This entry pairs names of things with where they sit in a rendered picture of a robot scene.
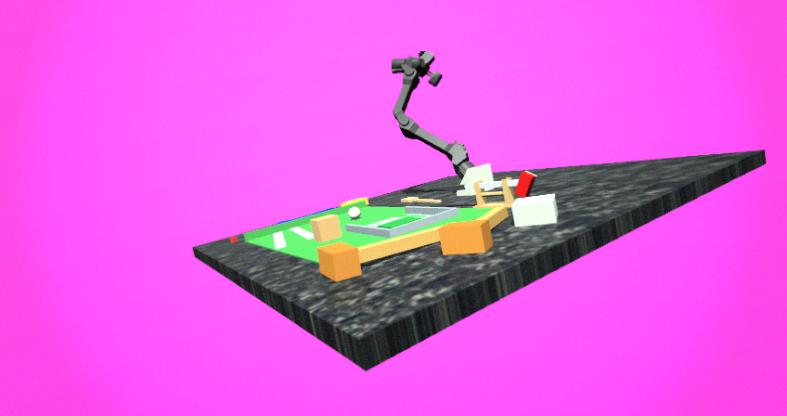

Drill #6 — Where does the white flat strip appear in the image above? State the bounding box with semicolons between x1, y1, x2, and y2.
273;231;287;249
290;227;314;240

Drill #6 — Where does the white golf ball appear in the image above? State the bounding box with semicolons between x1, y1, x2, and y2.
348;207;361;220

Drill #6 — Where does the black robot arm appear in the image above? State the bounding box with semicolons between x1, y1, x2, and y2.
392;50;476;179

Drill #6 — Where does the green flat mat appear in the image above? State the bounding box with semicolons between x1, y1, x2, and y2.
246;207;494;263

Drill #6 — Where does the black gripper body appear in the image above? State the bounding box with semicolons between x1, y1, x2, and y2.
406;56;443;87

